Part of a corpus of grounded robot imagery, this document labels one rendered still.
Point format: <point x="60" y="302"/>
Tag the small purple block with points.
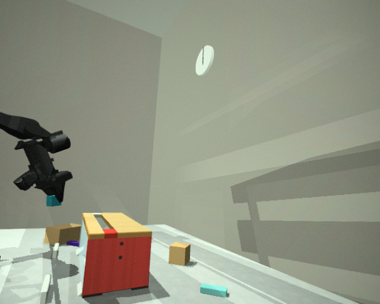
<point x="72" y="243"/>

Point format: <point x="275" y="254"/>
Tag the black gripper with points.
<point x="54" y="182"/>

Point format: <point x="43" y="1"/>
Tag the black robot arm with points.
<point x="27" y="128"/>

